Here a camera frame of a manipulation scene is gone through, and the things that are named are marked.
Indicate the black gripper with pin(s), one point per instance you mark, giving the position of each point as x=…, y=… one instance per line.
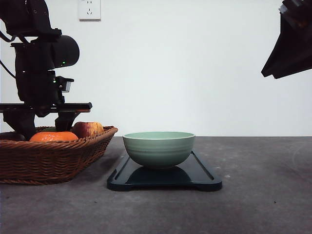
x=40, y=93
x=292, y=52

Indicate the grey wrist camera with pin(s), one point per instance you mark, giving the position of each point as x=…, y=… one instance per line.
x=64, y=83

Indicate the green ceramic bowl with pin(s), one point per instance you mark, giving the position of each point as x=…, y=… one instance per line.
x=159, y=149

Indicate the dark blue tray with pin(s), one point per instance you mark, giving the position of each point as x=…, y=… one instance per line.
x=193, y=174

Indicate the white wall socket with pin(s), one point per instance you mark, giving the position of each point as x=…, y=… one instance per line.
x=89, y=10

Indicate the dark purple fruit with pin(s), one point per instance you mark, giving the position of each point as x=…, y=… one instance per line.
x=12, y=136

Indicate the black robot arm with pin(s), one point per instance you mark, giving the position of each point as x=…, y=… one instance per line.
x=40, y=50

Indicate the green round fruit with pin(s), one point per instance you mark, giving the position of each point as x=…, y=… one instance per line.
x=49, y=129

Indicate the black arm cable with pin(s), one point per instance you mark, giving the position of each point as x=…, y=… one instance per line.
x=9, y=40

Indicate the brown wicker basket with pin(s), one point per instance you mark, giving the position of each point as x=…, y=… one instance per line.
x=55, y=157

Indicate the orange tangerine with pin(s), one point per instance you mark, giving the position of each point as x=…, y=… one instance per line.
x=53, y=136

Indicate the red yellow apple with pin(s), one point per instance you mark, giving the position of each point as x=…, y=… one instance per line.
x=88, y=129

